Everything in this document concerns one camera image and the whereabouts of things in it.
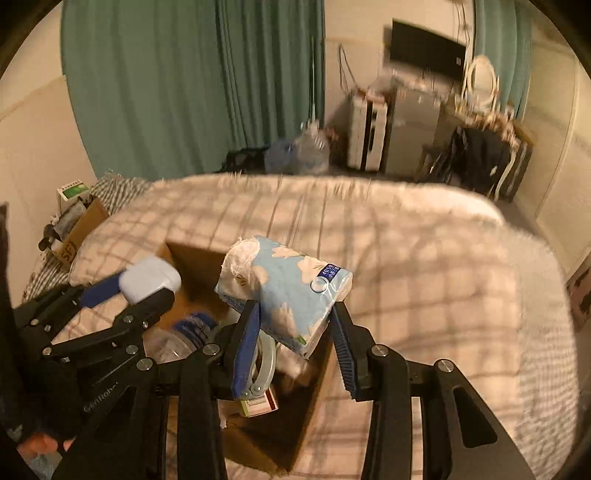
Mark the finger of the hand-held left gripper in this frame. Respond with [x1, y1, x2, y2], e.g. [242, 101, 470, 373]
[13, 272, 125, 342]
[41, 286, 176, 370]

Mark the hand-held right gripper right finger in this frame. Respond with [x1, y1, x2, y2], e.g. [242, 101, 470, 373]
[330, 300, 536, 480]

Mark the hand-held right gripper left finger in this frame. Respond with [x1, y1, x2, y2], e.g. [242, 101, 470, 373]
[53, 300, 262, 480]

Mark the white plastic case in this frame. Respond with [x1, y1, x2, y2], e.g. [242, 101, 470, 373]
[119, 257, 182, 305]

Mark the clear plastic bottle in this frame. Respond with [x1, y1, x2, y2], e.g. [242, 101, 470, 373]
[143, 311, 220, 365]

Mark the yellow paper carton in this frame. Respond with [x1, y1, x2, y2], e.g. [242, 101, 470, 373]
[238, 385, 280, 418]

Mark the blue floral tissue pack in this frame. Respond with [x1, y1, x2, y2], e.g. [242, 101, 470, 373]
[215, 235, 354, 358]

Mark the large cardboard box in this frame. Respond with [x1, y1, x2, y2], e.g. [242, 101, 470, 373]
[143, 240, 333, 474]

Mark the person's left hand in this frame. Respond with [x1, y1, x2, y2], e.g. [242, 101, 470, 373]
[16, 433, 77, 464]

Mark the small cardboard box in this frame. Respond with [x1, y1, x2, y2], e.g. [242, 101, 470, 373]
[48, 196, 109, 273]

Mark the green and white box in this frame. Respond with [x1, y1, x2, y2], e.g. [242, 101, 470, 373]
[56, 180, 90, 213]

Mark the black bag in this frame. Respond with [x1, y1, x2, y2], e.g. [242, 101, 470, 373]
[222, 147, 271, 174]

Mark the bluish plastic container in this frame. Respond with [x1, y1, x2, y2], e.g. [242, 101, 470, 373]
[265, 138, 296, 174]

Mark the large clear water jug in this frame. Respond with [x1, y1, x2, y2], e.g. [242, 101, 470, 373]
[293, 121, 331, 175]

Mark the wide green curtain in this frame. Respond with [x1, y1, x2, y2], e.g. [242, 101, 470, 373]
[60, 0, 232, 181]

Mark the white suitcase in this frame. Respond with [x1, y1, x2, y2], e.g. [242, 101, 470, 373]
[347, 90, 389, 171]

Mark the silver small fridge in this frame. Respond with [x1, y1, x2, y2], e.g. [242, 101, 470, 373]
[383, 85, 441, 176]

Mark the black jacket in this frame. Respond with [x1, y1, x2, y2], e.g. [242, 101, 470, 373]
[443, 124, 513, 195]

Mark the brown suitcase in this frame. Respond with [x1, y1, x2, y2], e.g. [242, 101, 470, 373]
[501, 124, 533, 201]

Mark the clear plastic bag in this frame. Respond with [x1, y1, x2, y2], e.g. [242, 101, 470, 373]
[368, 73, 402, 94]

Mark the white pole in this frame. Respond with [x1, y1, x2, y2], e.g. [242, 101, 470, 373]
[308, 37, 320, 125]

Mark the fluffy tan object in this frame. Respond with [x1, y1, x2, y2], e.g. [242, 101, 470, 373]
[480, 113, 515, 136]

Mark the white louvered wardrobe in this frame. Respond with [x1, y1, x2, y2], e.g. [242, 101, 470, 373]
[512, 46, 588, 278]

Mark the white oval mirror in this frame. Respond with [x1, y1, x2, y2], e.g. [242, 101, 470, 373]
[463, 55, 500, 112]

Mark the narrow green curtain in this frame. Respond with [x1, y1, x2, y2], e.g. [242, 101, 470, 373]
[473, 0, 534, 118]

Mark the black wall cable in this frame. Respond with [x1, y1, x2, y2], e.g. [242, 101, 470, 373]
[338, 44, 355, 89]

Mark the black wall television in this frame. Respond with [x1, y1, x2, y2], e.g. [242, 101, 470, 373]
[390, 18, 467, 79]

